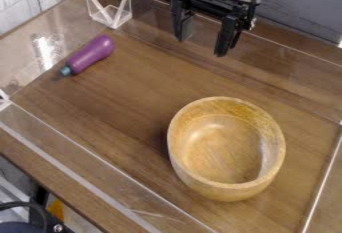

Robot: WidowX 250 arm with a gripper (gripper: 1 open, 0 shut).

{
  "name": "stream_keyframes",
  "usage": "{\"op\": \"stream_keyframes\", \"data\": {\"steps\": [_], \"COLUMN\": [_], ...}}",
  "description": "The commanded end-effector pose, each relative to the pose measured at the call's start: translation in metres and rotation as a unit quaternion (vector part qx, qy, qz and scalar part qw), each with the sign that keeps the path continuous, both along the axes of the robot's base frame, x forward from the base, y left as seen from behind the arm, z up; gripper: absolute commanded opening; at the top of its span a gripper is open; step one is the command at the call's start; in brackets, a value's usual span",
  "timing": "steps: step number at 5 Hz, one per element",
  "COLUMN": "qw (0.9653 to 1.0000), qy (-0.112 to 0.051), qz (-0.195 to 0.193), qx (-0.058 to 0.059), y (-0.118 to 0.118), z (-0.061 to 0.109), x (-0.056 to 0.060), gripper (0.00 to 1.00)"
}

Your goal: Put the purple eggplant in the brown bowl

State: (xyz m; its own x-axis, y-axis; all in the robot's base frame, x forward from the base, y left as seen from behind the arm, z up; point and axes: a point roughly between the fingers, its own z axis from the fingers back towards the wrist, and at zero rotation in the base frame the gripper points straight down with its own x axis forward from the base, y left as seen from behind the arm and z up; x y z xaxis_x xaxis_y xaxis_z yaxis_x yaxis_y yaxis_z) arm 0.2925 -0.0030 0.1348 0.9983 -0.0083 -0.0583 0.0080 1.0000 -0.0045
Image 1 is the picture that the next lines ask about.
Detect purple toy eggplant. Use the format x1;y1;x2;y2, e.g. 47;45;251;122
59;35;114;76

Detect clear acrylic tray walls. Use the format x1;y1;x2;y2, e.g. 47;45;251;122
0;0;342;233

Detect brown wooden bowl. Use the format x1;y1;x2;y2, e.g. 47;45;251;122
166;96;285;202

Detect clear acrylic corner bracket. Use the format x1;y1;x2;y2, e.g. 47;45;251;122
85;0;132;29

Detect black cable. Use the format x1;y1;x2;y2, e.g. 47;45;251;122
0;201;49;233

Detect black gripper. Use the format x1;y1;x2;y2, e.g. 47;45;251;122
169;0;260;57

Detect yellow object under table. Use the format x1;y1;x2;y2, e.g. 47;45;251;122
46;199;64;220

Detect dark robot arm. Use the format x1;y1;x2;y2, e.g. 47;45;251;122
168;0;260;57

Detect black clamp with screw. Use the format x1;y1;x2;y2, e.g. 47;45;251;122
27;203;74;233

